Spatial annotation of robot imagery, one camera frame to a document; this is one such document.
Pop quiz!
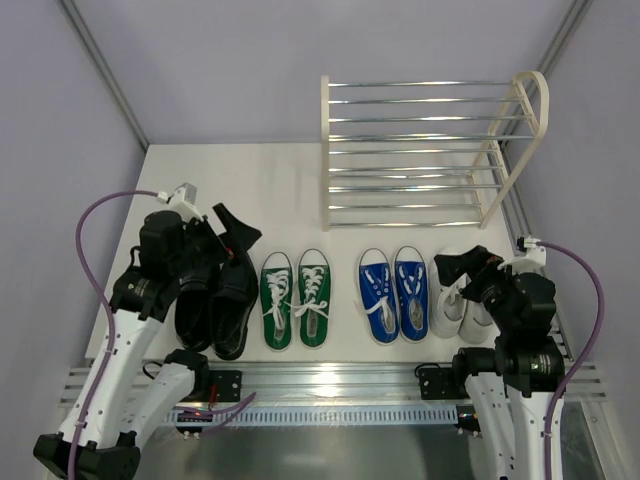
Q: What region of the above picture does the black leather shoe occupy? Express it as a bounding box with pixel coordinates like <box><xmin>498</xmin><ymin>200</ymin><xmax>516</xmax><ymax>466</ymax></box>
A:
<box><xmin>210</xmin><ymin>252</ymin><xmax>258</xmax><ymax>361</ymax></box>
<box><xmin>174</xmin><ymin>271</ymin><xmax>220</xmax><ymax>352</ymax></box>

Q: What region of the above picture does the white sneaker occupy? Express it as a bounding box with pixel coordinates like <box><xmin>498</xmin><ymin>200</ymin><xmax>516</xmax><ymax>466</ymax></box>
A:
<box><xmin>458</xmin><ymin>300</ymin><xmax>494</xmax><ymax>345</ymax></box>
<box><xmin>428</xmin><ymin>260</ymin><xmax>468</xmax><ymax>339</ymax></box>

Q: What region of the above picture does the green canvas sneaker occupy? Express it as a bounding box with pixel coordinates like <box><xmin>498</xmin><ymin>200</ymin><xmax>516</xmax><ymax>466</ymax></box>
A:
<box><xmin>295</xmin><ymin>248</ymin><xmax>332</xmax><ymax>348</ymax></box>
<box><xmin>259</xmin><ymin>252</ymin><xmax>293</xmax><ymax>351</ymax></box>

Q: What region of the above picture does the blue canvas sneaker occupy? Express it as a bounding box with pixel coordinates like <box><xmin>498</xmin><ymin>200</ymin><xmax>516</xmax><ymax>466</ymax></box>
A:
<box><xmin>357</xmin><ymin>248</ymin><xmax>400</xmax><ymax>345</ymax></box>
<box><xmin>393</xmin><ymin>246</ymin><xmax>429</xmax><ymax>342</ymax></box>

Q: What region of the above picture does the cream metal shoe rack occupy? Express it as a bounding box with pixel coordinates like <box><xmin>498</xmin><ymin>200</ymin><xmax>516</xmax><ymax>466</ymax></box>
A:
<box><xmin>320</xmin><ymin>71</ymin><xmax>550</xmax><ymax>230</ymax></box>

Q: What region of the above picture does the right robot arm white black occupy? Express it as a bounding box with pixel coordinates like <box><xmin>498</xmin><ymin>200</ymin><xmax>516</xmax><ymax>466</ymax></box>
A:
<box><xmin>434</xmin><ymin>238</ymin><xmax>566</xmax><ymax>479</ymax></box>

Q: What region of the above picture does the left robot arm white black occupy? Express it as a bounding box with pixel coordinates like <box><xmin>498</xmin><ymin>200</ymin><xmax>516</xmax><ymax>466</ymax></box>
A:
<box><xmin>33</xmin><ymin>203</ymin><xmax>262</xmax><ymax>479</ymax></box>

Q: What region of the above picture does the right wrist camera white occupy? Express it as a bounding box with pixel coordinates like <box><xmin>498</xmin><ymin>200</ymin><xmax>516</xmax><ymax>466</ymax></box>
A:
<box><xmin>508</xmin><ymin>236</ymin><xmax>547</xmax><ymax>273</ymax></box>

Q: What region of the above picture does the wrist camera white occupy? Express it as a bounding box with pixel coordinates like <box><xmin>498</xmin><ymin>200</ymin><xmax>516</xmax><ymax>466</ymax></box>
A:
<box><xmin>156</xmin><ymin>183</ymin><xmax>204</xmax><ymax>223</ymax></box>
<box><xmin>508</xmin><ymin>236</ymin><xmax>547</xmax><ymax>273</ymax></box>

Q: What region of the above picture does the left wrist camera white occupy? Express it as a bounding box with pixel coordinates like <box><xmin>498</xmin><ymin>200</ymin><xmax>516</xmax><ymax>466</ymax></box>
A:
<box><xmin>156</xmin><ymin>183</ymin><xmax>204</xmax><ymax>223</ymax></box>

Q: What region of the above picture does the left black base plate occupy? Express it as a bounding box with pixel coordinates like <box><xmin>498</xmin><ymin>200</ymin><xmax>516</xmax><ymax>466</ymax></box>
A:
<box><xmin>199</xmin><ymin>370</ymin><xmax>243</xmax><ymax>404</ymax></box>

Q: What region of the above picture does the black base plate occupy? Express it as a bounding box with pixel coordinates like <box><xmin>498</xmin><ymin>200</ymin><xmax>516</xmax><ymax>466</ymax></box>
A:
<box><xmin>414</xmin><ymin>363</ymin><xmax>469</xmax><ymax>401</ymax></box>
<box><xmin>199</xmin><ymin>370</ymin><xmax>243</xmax><ymax>404</ymax></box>

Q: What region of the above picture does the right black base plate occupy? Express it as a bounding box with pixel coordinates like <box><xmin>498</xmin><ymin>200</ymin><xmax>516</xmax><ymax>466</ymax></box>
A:
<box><xmin>414</xmin><ymin>363</ymin><xmax>469</xmax><ymax>401</ymax></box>

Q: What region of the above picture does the aluminium mounting rail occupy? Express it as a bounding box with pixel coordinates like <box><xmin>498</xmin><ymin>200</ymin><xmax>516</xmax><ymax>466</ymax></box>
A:
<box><xmin>58</xmin><ymin>362</ymin><xmax>608</xmax><ymax>408</ymax></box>

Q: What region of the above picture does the slotted grey cable duct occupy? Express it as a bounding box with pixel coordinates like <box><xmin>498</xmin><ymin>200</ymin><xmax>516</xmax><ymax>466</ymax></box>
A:
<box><xmin>159</xmin><ymin>404</ymin><xmax>459</xmax><ymax>427</ymax></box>

